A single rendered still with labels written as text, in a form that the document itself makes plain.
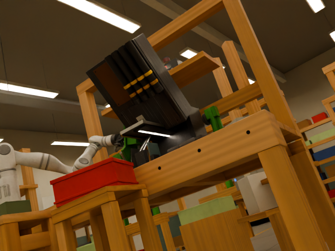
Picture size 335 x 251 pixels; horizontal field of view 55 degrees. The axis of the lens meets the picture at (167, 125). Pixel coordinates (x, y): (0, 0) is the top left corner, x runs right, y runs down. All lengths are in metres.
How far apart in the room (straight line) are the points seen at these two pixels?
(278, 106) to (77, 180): 1.16
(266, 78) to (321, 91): 9.88
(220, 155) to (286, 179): 0.28
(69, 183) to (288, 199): 0.89
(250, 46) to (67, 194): 1.35
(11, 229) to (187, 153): 0.86
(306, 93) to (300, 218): 10.74
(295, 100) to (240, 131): 10.68
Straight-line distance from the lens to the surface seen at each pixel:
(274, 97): 1.95
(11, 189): 1.85
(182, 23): 2.36
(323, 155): 8.50
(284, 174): 1.28
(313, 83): 11.94
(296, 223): 1.29
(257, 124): 1.31
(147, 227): 1.43
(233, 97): 2.12
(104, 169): 1.37
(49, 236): 1.79
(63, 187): 1.47
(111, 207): 1.28
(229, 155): 1.34
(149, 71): 1.66
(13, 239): 1.66
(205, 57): 2.07
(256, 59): 2.04
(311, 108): 11.81
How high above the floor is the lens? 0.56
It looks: 18 degrees up
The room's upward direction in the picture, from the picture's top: 17 degrees counter-clockwise
